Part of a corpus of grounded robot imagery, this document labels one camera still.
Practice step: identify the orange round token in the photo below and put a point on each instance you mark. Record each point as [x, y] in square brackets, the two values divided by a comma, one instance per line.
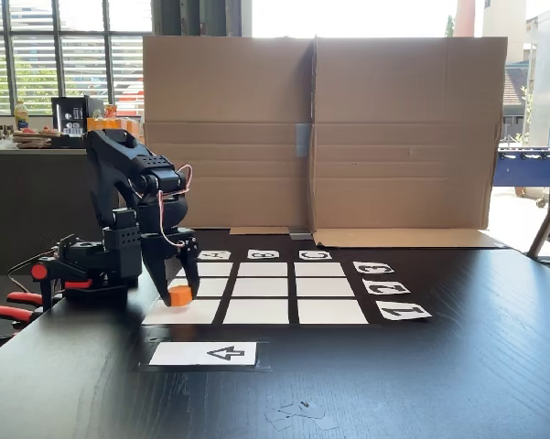
[181, 296]

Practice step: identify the white nine-square grid sheet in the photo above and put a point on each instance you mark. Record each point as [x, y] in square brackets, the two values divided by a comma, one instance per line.
[265, 292]

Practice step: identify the paper label letter A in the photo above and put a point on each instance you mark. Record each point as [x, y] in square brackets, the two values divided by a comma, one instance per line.
[215, 254]

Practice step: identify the paper label letter B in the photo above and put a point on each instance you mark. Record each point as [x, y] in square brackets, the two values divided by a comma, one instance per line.
[263, 254]

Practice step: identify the white arrow paper sheet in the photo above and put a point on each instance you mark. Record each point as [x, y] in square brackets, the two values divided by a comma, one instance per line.
[201, 353]

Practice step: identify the black clamp with red knob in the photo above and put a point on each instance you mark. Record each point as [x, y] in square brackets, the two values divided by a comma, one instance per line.
[50, 274]

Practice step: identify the orange juice cartons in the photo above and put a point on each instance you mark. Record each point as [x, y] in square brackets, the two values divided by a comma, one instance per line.
[119, 122]

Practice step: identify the paper label letter C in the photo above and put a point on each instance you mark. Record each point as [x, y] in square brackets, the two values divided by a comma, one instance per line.
[315, 255]

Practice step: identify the dark counter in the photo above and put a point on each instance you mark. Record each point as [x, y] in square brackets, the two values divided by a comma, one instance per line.
[27, 206]

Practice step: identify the tray of food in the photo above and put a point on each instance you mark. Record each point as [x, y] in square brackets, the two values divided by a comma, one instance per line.
[34, 137]

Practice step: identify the yellow drink bottle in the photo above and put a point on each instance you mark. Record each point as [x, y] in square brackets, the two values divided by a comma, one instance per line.
[21, 114]

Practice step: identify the clear tape scraps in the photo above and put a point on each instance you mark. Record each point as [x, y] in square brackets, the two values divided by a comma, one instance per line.
[302, 411]

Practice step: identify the paper label number 3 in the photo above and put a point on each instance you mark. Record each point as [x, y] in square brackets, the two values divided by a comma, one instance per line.
[374, 268]

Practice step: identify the paper label number 2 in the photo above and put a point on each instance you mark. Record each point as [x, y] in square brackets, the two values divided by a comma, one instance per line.
[386, 288]

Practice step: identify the paper label number 1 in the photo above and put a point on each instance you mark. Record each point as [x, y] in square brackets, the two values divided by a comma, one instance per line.
[405, 311]

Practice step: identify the blue foosball table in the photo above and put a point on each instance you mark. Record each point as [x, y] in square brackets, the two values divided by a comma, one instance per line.
[528, 171]

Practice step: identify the metal table leg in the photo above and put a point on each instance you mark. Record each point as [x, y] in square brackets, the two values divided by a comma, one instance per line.
[546, 219]

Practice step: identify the grey duct tape strip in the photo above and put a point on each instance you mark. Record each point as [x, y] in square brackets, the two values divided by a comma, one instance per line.
[300, 236]
[303, 139]

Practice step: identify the brown cardboard box wall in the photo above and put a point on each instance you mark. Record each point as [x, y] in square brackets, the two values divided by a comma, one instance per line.
[407, 114]
[229, 91]

